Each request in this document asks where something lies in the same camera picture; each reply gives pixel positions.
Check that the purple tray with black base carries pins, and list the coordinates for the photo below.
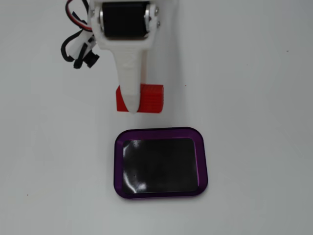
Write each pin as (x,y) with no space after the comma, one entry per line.
(160,166)

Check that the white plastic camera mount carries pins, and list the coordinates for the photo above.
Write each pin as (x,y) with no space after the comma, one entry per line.
(77,46)

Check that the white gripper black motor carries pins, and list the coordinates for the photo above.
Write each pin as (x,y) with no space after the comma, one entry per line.
(123,22)

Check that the red perforated block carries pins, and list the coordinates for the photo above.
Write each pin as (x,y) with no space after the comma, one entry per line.
(152,99)

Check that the small black camera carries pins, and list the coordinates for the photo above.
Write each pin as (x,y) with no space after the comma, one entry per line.
(91,58)

